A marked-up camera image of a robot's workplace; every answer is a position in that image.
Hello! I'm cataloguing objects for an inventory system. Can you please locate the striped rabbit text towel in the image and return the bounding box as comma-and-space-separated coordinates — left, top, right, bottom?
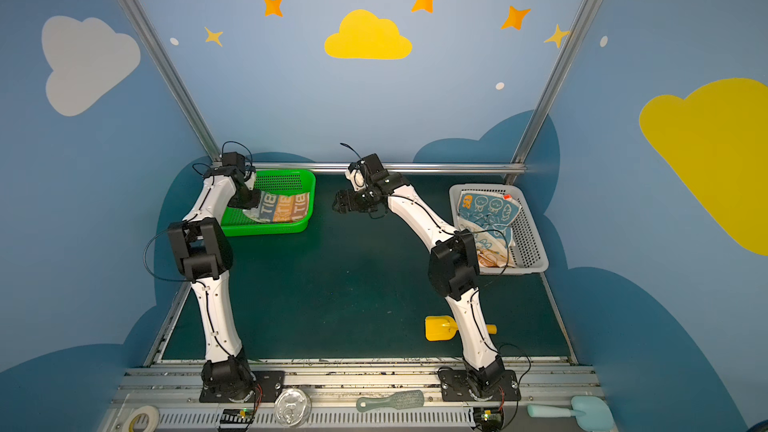
243, 192, 311, 224

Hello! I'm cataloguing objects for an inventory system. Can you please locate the green plastic basket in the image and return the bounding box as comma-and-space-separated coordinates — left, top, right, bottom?
221, 169, 316, 237

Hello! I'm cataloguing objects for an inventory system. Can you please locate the teal owl pattern towel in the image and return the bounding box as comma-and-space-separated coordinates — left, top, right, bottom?
455, 190, 522, 247

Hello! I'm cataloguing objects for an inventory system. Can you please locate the grey plastic basket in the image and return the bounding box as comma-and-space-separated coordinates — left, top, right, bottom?
449, 183, 549, 276

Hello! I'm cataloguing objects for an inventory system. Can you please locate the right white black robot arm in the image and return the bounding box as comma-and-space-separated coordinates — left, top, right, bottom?
333, 154, 505, 396

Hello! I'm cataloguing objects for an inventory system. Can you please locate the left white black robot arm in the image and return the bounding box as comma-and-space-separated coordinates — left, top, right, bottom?
167, 164, 256, 402

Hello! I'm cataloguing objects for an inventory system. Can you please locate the orange pattern towel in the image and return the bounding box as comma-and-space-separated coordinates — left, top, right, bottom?
477, 247, 517, 269

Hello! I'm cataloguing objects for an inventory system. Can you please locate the yellow toy shovel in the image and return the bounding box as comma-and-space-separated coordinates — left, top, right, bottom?
424, 315, 498, 342

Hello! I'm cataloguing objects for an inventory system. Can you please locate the grey green brush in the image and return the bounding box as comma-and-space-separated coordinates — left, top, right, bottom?
356, 390, 425, 413

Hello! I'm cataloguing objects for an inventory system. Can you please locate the clear round lid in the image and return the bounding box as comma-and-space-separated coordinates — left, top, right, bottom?
273, 388, 312, 427

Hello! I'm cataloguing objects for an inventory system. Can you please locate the left small circuit board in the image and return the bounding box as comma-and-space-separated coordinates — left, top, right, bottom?
216, 408, 255, 432

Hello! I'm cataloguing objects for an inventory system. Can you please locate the small circuit board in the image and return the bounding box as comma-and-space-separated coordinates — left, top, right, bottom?
216, 408, 255, 432
472, 408, 504, 432

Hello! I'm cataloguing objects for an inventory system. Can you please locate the white tape roll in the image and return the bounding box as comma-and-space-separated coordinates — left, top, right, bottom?
124, 405, 160, 432

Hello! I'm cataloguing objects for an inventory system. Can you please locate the right small circuit board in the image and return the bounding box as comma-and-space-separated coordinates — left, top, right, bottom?
472, 408, 504, 432

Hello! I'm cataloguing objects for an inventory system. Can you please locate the mint green spatula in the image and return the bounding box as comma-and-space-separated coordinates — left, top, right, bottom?
526, 396, 616, 432

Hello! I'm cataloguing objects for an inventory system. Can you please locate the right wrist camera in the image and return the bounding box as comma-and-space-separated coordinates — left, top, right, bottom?
345, 167, 367, 191

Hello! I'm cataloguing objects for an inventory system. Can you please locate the aluminium rear frame bar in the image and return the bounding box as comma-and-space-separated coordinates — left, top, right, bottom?
253, 162, 526, 175

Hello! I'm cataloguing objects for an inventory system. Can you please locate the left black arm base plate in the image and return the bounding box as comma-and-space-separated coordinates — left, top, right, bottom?
199, 370, 285, 404

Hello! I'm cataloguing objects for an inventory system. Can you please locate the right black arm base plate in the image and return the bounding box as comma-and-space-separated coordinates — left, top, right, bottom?
436, 367, 522, 402

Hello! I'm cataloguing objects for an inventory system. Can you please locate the aluminium front rail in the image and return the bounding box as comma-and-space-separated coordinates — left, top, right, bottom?
100, 357, 605, 431

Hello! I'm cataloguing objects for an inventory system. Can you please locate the aluminium left frame post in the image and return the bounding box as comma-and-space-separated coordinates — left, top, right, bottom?
117, 0, 221, 161

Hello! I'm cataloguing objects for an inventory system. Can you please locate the aluminium frame post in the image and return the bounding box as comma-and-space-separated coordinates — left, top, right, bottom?
117, 0, 221, 161
511, 0, 603, 168

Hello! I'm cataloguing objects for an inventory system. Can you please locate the aluminium right frame post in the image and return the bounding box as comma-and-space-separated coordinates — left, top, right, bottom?
511, 0, 603, 168

